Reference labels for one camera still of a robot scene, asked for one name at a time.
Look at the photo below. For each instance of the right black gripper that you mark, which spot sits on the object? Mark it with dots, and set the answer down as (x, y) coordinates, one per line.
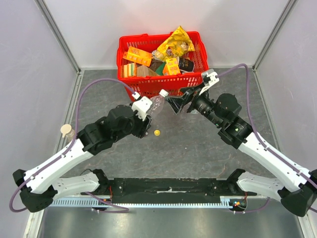
(190, 102)

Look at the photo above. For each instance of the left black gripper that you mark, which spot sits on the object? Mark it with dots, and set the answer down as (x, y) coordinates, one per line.
(143, 125)

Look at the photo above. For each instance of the clear plastic bottle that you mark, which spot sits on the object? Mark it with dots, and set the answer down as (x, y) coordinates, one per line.
(157, 103)

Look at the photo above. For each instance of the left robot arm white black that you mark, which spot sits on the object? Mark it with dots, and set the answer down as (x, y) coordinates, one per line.
(42, 185)

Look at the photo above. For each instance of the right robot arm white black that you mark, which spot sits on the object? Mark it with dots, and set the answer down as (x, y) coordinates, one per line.
(294, 186)

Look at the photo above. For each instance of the beige bottle round cap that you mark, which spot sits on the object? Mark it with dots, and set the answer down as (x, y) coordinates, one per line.
(67, 132)

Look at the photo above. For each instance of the orange box right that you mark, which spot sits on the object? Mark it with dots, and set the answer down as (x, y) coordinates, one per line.
(171, 67)

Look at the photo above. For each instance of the orange box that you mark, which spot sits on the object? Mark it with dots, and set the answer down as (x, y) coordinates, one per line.
(139, 56)
(171, 67)

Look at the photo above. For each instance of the green package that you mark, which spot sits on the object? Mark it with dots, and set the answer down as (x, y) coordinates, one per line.
(160, 69)

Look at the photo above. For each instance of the red plastic shopping basket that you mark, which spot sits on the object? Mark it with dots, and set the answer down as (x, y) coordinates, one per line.
(151, 80)

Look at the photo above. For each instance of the wooden block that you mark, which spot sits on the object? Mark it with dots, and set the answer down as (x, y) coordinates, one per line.
(144, 71)

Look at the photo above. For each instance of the clear wrapped snack pack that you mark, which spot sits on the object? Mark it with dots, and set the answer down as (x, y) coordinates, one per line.
(157, 55)

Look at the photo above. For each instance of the yellow snack bag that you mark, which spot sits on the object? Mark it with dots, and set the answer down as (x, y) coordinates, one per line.
(177, 44)

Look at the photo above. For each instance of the orange box left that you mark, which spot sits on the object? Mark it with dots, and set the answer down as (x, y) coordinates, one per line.
(139, 56)

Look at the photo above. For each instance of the striped sponge pack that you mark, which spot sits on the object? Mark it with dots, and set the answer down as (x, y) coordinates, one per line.
(129, 70)

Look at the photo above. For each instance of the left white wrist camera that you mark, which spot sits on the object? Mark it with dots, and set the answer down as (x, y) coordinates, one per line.
(141, 105)

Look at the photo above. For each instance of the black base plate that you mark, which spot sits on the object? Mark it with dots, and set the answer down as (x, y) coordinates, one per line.
(171, 190)

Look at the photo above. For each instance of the white cable duct rail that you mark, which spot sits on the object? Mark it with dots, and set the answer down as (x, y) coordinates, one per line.
(86, 202)

